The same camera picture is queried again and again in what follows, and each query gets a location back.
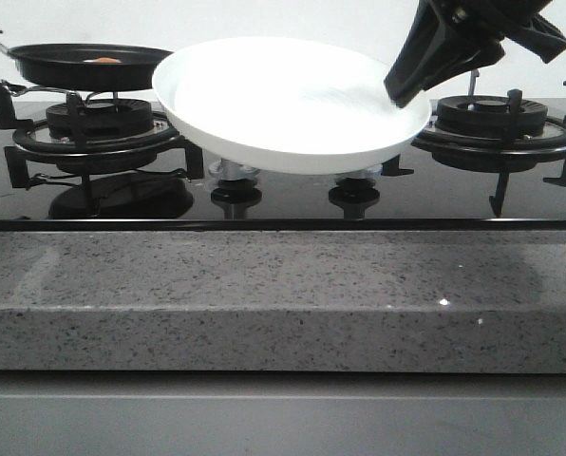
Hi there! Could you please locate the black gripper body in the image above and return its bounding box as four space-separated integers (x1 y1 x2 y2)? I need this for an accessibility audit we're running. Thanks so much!
430 1 566 65

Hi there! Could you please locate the black left burner head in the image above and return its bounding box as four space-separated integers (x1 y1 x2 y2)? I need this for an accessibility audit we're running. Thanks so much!
46 99 154 140

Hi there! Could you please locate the grey cabinet front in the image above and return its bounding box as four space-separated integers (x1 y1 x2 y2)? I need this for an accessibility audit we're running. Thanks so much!
0 371 566 455

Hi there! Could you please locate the black frying pan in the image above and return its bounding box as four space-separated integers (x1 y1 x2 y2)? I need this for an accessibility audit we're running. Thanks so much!
0 43 171 92

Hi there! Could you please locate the black left burner grate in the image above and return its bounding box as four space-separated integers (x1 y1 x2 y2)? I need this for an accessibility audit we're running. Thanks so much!
0 81 204 188

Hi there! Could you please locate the silver stove knob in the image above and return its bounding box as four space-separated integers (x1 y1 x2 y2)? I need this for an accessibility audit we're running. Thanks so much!
208 159 260 181
336 163 383 180

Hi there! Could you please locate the black burner head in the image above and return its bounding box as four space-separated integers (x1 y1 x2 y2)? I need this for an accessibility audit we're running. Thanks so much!
435 95 548 137
46 99 154 140

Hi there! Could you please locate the black right burner grate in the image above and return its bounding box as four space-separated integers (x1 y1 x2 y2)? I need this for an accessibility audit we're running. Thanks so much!
382 68 566 219

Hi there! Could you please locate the black glass gas cooktop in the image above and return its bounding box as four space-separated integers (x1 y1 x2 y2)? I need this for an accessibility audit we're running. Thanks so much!
0 129 566 232

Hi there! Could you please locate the grey speckled stone countertop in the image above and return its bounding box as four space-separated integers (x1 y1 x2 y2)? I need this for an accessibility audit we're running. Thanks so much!
0 231 566 373

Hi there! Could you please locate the black burner grate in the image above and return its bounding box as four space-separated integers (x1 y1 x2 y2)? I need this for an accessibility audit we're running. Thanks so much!
0 81 204 188
382 68 566 219

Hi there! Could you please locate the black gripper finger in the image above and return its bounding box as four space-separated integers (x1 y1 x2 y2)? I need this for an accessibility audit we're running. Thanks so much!
385 1 459 98
391 39 505 107

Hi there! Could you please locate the silver right stove knob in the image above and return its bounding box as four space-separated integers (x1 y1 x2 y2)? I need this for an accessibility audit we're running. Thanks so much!
336 163 383 180

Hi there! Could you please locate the white ceramic plate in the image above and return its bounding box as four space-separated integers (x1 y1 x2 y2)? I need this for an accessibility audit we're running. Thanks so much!
152 37 431 175

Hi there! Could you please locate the fried egg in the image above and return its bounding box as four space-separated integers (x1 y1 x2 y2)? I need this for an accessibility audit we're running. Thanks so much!
83 57 122 64

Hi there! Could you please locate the black right burner head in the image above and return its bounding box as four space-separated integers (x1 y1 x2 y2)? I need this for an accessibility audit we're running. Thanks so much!
435 95 548 137

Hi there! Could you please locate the silver left stove knob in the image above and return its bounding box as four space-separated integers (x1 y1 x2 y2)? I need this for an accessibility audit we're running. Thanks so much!
208 159 260 181

